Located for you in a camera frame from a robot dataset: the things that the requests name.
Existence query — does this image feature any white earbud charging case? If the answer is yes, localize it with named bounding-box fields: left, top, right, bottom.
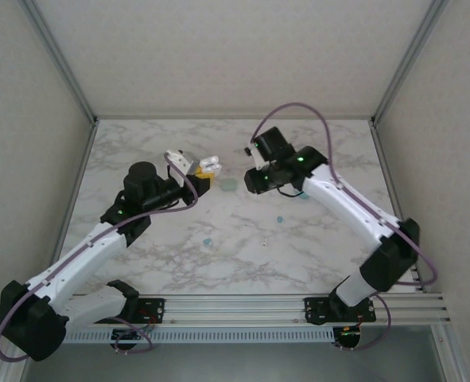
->
left=198, top=155, right=223, bottom=174

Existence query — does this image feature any grey slotted cable duct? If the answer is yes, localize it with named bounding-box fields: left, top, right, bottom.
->
left=31, top=328, right=335, bottom=344

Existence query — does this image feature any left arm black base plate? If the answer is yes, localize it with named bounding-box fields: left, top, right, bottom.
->
left=91, top=297, right=166, bottom=324

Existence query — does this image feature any aluminium mounting rail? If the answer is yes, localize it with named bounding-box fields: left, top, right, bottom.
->
left=17, top=293, right=453, bottom=327

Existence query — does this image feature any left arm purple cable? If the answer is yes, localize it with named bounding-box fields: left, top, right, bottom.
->
left=0, top=153, right=200, bottom=363

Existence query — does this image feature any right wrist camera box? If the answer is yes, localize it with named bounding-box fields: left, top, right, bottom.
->
left=243, top=146, right=266, bottom=173

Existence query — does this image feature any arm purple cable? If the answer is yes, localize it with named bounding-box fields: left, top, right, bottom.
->
left=0, top=153, right=200, bottom=363
left=250, top=102, right=438, bottom=352

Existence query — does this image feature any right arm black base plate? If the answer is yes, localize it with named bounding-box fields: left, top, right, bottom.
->
left=304, top=296, right=378, bottom=323

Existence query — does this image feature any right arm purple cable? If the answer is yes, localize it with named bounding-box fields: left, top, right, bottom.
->
left=250, top=102, right=438, bottom=352

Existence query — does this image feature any aluminium table edge rail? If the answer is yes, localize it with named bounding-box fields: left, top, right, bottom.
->
left=41, top=119, right=100, bottom=296
left=369, top=121, right=425, bottom=294

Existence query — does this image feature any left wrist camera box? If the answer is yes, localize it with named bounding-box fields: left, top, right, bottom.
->
left=164, top=148, right=202, bottom=176

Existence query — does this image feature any aluminium frame post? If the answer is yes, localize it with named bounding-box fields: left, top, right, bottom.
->
left=21, top=0, right=99, bottom=124
left=369, top=0, right=450, bottom=127

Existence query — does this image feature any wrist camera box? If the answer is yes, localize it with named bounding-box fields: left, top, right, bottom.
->
left=164, top=148, right=202, bottom=176
left=243, top=146, right=266, bottom=173

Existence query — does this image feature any aluminium table rear rail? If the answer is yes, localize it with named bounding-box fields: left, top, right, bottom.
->
left=95, top=115, right=375, bottom=122

